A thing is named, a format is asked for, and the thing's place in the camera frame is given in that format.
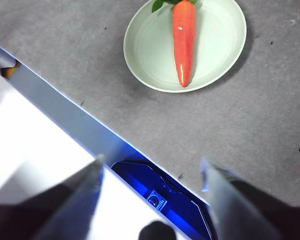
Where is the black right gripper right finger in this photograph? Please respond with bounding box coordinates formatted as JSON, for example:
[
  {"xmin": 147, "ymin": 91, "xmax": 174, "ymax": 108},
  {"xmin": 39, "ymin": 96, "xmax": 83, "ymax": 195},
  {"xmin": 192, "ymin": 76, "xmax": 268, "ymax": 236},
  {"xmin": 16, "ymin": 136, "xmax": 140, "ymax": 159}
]
[{"xmin": 200, "ymin": 156, "xmax": 300, "ymax": 240}]

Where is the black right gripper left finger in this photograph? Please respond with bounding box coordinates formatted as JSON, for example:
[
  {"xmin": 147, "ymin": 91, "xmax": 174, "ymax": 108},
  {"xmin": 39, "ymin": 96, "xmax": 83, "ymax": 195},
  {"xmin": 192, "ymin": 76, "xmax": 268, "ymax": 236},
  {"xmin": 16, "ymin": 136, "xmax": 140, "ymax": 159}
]
[{"xmin": 0, "ymin": 154, "xmax": 105, "ymax": 240}]

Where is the green plate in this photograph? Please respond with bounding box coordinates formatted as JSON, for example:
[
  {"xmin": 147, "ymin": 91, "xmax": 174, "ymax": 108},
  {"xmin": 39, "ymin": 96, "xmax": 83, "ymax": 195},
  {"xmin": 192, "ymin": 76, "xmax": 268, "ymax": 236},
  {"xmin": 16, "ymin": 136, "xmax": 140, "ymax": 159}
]
[{"xmin": 123, "ymin": 0, "xmax": 248, "ymax": 94}]

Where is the orange carrot with green leaves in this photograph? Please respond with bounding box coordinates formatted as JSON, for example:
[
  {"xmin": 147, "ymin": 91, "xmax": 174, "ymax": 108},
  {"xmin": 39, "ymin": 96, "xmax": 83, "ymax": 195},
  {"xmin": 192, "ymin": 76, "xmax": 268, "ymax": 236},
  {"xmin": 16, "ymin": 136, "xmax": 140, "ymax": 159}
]
[{"xmin": 151, "ymin": 0, "xmax": 199, "ymax": 88}]

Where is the black round knob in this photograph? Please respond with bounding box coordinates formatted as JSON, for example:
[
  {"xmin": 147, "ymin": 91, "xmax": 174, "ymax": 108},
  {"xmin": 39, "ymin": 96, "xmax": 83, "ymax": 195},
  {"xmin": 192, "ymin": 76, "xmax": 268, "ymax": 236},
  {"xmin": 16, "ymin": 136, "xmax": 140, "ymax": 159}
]
[{"xmin": 139, "ymin": 220, "xmax": 177, "ymax": 240}]

